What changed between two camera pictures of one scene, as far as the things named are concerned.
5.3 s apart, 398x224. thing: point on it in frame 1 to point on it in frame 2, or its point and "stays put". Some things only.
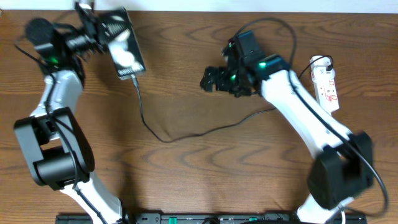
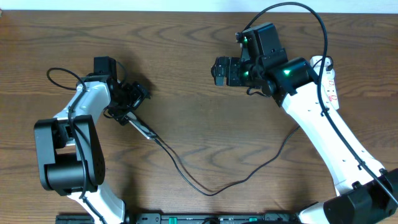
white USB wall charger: x=318 y=68 stays put
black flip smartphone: x=120 y=39 to x=147 y=132
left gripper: x=97 y=31 to x=138 y=93
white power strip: x=325 y=89 stays put
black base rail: x=214 y=218 stays put
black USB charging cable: x=306 y=73 to x=221 y=193
